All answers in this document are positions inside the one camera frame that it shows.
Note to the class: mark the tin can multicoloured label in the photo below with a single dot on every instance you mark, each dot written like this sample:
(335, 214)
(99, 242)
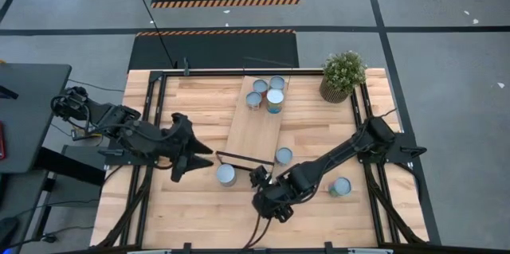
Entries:
(340, 186)

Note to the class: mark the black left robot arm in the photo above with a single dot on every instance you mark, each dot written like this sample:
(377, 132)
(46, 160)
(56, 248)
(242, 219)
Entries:
(119, 122)

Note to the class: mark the green plant in slatted pot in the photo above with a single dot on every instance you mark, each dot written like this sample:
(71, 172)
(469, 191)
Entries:
(342, 75)

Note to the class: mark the tall tomatoes can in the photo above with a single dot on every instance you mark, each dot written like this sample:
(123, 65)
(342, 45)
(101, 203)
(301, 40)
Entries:
(275, 98)

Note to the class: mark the dark grey desk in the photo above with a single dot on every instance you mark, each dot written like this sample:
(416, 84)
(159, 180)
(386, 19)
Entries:
(32, 126)

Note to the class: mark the carrots can white teal label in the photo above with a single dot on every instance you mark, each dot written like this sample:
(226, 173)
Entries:
(284, 155)

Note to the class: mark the black desk base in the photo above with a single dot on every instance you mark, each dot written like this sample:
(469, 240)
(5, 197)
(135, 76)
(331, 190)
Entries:
(67, 164)

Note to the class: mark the pineapple can orange label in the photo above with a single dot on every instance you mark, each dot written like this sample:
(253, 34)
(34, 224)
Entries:
(271, 182)

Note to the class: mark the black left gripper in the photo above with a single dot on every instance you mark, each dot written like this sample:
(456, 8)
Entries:
(179, 142)

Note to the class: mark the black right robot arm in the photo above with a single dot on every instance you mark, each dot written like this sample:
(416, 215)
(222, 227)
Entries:
(338, 152)

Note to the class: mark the short diced tomatoes can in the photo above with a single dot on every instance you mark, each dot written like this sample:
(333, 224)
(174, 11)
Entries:
(253, 99)

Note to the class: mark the cherries can blue label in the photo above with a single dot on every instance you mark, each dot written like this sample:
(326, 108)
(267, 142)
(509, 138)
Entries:
(226, 174)

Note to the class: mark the black aluminium table frame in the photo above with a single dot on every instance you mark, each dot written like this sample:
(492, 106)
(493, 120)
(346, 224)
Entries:
(239, 73)

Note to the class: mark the wooden shelf black metal frame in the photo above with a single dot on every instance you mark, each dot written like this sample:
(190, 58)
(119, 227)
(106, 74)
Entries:
(251, 130)

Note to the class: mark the tin can silver lid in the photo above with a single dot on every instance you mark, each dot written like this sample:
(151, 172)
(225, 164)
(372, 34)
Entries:
(277, 83)
(260, 86)

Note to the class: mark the black power adapter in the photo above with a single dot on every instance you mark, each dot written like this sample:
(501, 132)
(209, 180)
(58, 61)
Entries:
(79, 132)

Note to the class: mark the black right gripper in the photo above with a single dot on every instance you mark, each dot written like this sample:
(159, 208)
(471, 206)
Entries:
(271, 202)

